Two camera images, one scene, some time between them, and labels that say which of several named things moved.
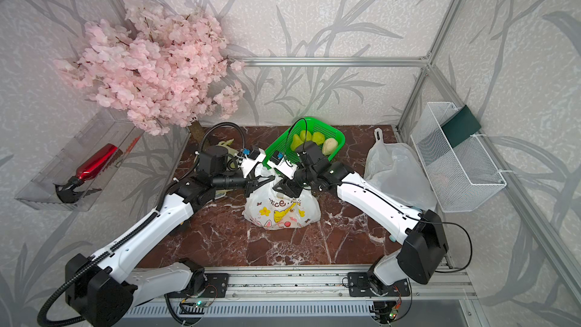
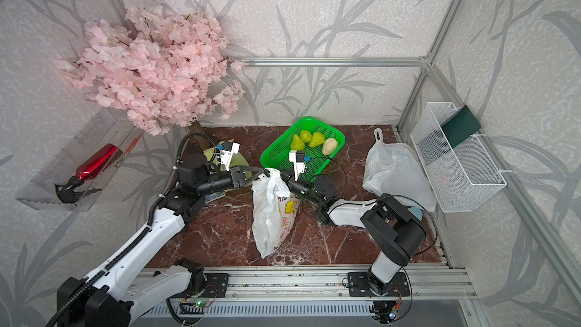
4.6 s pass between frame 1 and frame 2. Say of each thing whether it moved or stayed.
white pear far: stayed
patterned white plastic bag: moved
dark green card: stayed
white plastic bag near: stayed
